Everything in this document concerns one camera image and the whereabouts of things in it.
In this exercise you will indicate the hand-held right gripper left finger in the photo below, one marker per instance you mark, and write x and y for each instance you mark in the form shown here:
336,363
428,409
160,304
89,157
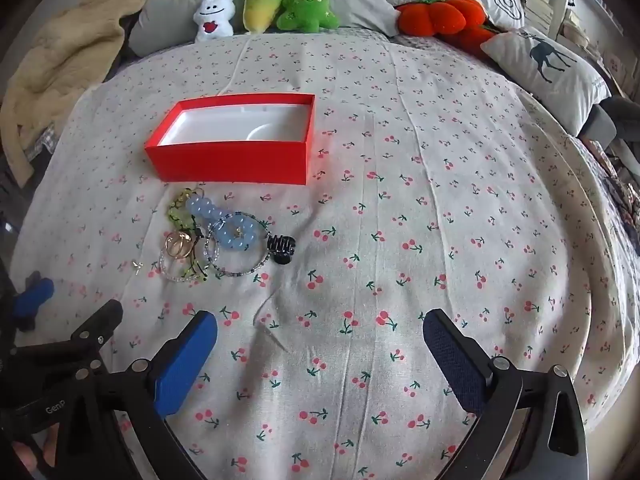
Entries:
186,365

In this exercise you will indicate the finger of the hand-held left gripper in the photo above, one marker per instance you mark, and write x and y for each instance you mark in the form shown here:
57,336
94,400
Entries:
95,329
34,294

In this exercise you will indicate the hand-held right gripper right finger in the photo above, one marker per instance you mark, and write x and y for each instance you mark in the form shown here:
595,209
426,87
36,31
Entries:
460,365

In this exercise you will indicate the black hair claw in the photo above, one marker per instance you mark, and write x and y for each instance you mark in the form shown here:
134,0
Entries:
280,252

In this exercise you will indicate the red cardboard box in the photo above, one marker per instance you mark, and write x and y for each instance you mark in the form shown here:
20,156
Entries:
225,162

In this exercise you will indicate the person's left hand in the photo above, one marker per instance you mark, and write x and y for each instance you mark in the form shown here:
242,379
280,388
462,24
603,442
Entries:
24,456

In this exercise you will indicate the small silver charm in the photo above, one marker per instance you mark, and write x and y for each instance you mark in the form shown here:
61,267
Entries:
137,265

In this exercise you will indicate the cherry print bed sheet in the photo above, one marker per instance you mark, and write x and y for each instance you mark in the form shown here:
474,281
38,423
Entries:
400,210

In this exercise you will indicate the floral quilt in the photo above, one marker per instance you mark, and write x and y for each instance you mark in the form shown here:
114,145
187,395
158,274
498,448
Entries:
615,190

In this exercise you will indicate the beige quilted blanket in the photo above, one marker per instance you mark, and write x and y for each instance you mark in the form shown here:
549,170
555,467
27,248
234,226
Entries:
65,50

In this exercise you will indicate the deer print pillow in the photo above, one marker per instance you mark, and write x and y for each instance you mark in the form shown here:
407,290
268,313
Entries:
575,80

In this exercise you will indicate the white bunny plush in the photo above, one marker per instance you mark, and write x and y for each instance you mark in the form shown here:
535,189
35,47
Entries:
212,17

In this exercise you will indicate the orange pumpkin plush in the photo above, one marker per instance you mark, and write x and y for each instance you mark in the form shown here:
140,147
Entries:
435,17

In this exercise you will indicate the green yellow carrot plush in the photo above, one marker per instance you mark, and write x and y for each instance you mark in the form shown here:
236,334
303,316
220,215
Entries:
260,5

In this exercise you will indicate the stack of books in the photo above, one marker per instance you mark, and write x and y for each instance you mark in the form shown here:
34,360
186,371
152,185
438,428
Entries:
535,7

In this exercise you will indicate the green tree plush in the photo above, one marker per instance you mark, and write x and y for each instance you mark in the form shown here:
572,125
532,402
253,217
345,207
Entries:
305,5

